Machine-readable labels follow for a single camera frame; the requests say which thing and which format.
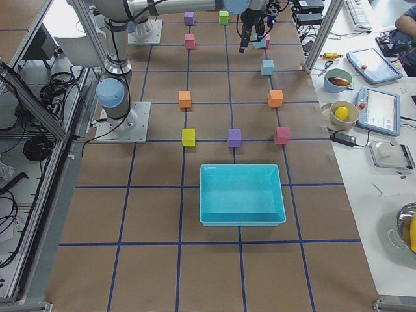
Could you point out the light blue foam block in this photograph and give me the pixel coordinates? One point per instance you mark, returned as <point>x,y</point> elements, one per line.
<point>267,67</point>
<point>262,44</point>

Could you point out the pink block near arm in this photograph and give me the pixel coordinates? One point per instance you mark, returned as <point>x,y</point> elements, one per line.
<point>190,41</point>

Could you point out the orange block near arms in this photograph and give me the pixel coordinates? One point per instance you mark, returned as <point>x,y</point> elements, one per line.
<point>185,99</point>

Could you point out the pink block far side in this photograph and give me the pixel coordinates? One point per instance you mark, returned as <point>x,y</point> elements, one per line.
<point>267,41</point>

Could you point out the green foam block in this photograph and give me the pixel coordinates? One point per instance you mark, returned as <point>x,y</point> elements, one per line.
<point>223,17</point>

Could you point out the purple block near pink tray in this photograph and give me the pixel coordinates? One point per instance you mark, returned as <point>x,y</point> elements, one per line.
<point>189,18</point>

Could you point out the orange block far side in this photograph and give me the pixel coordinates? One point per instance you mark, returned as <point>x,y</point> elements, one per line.
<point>275,98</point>

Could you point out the gold metal tool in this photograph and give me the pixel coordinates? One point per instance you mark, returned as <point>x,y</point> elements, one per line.
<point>331,56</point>

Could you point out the scissors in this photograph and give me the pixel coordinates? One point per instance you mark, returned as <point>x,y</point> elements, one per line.
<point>326,67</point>

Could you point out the green bowl with fruit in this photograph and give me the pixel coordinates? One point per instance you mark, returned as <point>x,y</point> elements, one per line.
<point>337,80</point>

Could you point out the white keyboard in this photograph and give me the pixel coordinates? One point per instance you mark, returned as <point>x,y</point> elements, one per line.
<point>357,15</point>

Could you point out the purple block near blue tray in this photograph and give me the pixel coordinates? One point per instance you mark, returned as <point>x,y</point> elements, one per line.
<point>234,139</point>

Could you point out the teach pendant near scissors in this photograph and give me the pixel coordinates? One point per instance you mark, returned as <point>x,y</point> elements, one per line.
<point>373,66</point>

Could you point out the pink block near blue tray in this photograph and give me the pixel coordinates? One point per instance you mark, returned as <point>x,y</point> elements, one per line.
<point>282,135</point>

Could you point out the beige bowl with lemon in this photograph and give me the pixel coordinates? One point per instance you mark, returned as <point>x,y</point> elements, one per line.
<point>343,115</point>

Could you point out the yellow foam block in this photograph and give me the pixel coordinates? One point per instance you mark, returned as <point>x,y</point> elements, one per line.
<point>188,137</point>

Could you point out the black power adapter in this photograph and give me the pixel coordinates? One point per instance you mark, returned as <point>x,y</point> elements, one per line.
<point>343,139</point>

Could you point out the teach pendant near bowl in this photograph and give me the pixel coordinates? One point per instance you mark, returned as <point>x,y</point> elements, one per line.
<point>379,111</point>

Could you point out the cyan plastic tray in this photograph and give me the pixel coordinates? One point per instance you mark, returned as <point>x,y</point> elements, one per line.
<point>247,195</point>

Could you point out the clear container with lid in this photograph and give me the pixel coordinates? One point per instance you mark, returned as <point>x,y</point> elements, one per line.
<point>391,155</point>

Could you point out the metal bowl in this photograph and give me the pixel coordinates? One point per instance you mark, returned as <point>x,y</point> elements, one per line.
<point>402,236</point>

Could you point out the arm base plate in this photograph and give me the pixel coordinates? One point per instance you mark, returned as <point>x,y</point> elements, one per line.
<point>133,129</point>
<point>145,33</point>

